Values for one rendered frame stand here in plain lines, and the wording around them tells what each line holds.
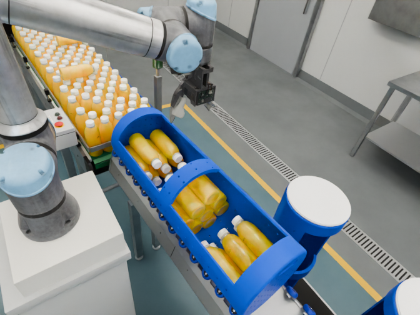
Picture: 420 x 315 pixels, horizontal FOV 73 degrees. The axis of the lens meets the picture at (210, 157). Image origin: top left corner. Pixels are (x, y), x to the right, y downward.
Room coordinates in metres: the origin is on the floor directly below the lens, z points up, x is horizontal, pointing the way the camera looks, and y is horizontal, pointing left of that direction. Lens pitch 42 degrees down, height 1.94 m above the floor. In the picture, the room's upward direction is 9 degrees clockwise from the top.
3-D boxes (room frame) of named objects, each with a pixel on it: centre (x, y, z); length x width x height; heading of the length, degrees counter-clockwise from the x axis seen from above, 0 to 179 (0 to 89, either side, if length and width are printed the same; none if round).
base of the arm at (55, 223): (0.43, 0.41, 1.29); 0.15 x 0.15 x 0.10
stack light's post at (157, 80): (1.61, 0.40, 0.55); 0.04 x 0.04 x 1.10; 44
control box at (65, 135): (1.03, 0.74, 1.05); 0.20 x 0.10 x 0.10; 44
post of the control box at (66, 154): (1.03, 0.74, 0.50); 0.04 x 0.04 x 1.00; 44
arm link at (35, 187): (0.43, 0.42, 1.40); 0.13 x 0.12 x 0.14; 29
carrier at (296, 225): (0.85, -0.50, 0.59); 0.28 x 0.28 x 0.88
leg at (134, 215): (0.99, 0.39, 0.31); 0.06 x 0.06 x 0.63; 44
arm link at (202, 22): (0.75, 0.08, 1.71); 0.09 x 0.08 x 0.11; 119
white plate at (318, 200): (0.85, -0.50, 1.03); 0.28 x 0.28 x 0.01
